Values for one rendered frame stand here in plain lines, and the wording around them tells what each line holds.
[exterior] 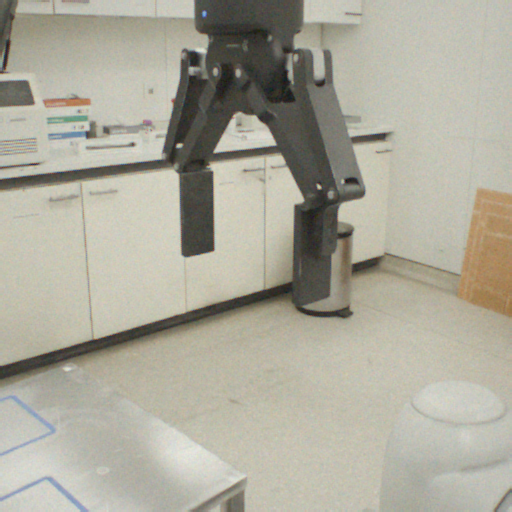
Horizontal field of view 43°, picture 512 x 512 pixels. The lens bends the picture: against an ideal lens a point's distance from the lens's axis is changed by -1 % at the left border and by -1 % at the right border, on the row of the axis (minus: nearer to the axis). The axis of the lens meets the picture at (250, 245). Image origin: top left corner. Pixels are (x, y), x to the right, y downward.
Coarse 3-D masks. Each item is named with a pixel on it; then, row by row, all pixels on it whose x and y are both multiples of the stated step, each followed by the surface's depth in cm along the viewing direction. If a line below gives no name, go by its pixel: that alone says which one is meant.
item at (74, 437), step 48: (48, 384) 108; (96, 384) 108; (0, 432) 94; (48, 432) 94; (96, 432) 94; (144, 432) 94; (0, 480) 84; (48, 480) 84; (96, 480) 84; (144, 480) 84; (192, 480) 84; (240, 480) 84
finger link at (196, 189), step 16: (192, 176) 52; (208, 176) 53; (192, 192) 52; (208, 192) 54; (192, 208) 53; (208, 208) 54; (192, 224) 53; (208, 224) 54; (192, 240) 54; (208, 240) 55; (192, 256) 54
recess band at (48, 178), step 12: (216, 156) 322; (228, 156) 327; (240, 156) 332; (84, 168) 279; (96, 168) 283; (108, 168) 286; (120, 168) 290; (132, 168) 294; (144, 168) 298; (156, 168) 302; (0, 180) 258; (12, 180) 261; (24, 180) 264; (36, 180) 267; (48, 180) 270; (60, 180) 274
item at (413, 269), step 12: (384, 252) 418; (384, 264) 419; (396, 264) 412; (408, 264) 404; (420, 264) 397; (408, 276) 403; (420, 276) 398; (432, 276) 392; (444, 276) 385; (456, 276) 378; (456, 288) 379
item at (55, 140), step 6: (66, 132) 308; (72, 132) 310; (78, 132) 312; (84, 132) 315; (48, 138) 303; (54, 138) 304; (60, 138) 307; (66, 138) 309; (72, 138) 311; (78, 138) 313; (84, 138) 315; (48, 144) 303; (54, 144) 305; (60, 144) 307; (66, 144) 309; (72, 144) 312
